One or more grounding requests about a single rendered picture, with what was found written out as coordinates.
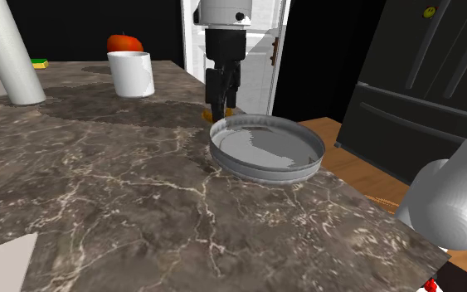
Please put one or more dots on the grey round metal pan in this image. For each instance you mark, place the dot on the grey round metal pan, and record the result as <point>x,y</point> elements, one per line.
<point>265,147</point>

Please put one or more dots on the small orange object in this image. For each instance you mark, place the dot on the small orange object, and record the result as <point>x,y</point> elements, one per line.
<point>207,116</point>

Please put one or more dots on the white door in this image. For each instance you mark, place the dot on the white door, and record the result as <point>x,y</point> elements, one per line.
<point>259,60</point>

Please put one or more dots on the yellow green sponge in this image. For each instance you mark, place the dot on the yellow green sponge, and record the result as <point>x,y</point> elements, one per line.
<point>39,63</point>

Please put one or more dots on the white tilted cylinder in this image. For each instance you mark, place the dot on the white tilted cylinder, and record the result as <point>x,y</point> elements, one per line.
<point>8,52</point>

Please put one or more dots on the black refrigerator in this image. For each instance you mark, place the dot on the black refrigerator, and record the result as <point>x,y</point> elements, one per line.
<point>415,81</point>

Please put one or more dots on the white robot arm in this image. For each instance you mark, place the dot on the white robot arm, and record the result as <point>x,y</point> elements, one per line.
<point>451,202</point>

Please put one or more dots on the white cup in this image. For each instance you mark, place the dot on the white cup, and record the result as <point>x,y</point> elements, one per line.
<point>130,77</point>

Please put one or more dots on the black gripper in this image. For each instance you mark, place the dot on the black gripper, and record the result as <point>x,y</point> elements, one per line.
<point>225,46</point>

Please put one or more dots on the red tomato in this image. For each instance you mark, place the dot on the red tomato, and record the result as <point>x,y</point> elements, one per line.
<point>124,43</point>

